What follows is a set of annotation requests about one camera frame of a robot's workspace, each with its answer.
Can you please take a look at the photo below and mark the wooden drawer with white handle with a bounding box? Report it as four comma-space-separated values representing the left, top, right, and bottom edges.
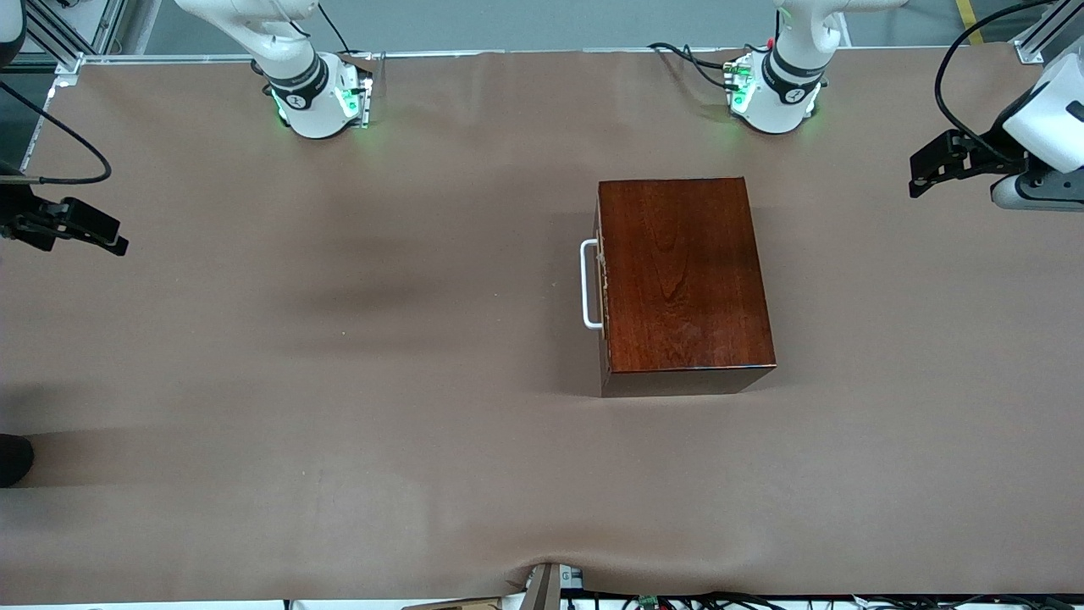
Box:
580, 199, 612, 374

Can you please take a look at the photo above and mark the dark wooden drawer cabinet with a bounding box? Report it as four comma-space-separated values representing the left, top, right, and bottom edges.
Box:
595, 176, 777, 397

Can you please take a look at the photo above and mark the yellow floor tape strip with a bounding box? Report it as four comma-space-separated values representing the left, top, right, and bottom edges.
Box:
955, 0, 987, 45

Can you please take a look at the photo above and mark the brown table cover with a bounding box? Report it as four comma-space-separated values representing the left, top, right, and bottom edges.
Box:
0, 47, 1084, 604

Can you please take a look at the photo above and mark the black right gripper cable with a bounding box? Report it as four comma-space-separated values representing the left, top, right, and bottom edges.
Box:
0, 80, 113, 186

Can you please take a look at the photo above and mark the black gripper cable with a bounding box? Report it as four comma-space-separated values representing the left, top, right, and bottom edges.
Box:
933, 0, 1059, 162
0, 80, 113, 186

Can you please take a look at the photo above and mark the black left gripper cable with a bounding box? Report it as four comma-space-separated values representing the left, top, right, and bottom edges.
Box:
933, 0, 1059, 162

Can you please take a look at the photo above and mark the aluminium table edge rail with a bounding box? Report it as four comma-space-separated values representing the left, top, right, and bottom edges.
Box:
21, 49, 1030, 170

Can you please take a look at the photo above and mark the black left arm base cable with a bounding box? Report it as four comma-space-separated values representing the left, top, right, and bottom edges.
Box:
648, 41, 750, 92

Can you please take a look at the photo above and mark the black arm base cable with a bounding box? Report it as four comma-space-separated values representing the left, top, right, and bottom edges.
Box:
648, 41, 750, 92
318, 0, 361, 56

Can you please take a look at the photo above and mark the black right arm base cable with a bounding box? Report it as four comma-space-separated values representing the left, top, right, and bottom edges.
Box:
318, 0, 361, 56

